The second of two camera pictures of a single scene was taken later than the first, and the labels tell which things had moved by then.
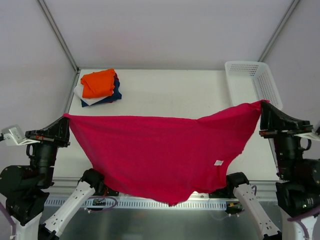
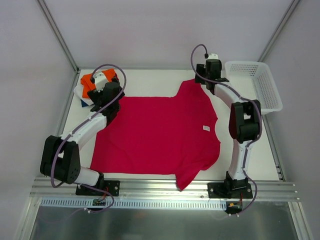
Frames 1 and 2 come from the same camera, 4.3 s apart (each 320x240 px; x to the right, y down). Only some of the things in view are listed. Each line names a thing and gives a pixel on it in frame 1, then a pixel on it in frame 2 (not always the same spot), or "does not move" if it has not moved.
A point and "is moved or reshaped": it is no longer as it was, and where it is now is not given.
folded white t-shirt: x=90 y=101 does not move
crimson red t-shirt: x=165 y=160 is moved or reshaped
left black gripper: x=46 y=140 -> x=94 y=95
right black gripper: x=285 y=129 -> x=200 y=77
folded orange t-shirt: x=98 y=84 does not move
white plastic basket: x=250 y=81 does not move
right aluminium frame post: x=279 y=30 does not move
